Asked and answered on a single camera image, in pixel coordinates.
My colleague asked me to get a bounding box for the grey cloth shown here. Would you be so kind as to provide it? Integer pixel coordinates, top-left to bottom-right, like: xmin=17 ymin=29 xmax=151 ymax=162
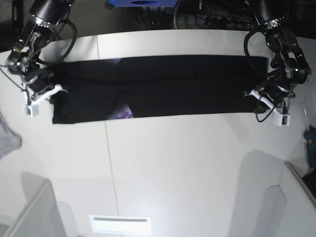
xmin=0 ymin=114 xmax=22 ymax=158

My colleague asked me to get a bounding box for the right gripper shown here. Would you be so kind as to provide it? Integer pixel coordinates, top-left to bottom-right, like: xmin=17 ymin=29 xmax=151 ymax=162
xmin=22 ymin=70 xmax=68 ymax=105

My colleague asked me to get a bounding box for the blue box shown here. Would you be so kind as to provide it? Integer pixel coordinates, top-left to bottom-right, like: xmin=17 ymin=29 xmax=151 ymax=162
xmin=110 ymin=0 xmax=178 ymax=7

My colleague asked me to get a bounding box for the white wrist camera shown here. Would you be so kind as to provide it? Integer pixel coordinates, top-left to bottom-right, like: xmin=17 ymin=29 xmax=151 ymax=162
xmin=274 ymin=113 xmax=290 ymax=126
xmin=24 ymin=104 xmax=39 ymax=117

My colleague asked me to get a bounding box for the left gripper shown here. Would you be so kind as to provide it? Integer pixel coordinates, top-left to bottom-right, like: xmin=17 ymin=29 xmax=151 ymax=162
xmin=243 ymin=82 xmax=295 ymax=115

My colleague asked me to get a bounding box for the blue glue gun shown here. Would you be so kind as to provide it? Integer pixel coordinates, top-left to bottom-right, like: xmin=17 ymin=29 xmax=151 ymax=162
xmin=304 ymin=126 xmax=316 ymax=169

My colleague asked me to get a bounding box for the black keyboard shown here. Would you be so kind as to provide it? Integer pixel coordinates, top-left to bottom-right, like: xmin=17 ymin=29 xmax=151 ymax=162
xmin=303 ymin=170 xmax=316 ymax=198

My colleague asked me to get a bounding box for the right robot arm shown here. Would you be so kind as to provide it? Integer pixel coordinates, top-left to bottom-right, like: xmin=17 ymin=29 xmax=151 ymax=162
xmin=4 ymin=0 xmax=78 ymax=106

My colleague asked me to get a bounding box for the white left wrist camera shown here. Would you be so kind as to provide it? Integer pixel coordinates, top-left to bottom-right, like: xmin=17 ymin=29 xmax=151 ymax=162
xmin=274 ymin=113 xmax=290 ymax=126

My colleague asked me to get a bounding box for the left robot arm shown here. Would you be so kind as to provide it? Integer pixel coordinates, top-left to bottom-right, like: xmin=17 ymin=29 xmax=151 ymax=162
xmin=243 ymin=0 xmax=312 ymax=115

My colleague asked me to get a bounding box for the black T-shirt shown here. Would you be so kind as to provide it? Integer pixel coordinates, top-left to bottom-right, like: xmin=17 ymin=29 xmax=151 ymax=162
xmin=52 ymin=55 xmax=262 ymax=124

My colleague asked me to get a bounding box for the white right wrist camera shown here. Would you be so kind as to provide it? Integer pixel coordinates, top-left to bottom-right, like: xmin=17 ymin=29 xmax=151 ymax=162
xmin=24 ymin=104 xmax=39 ymax=117

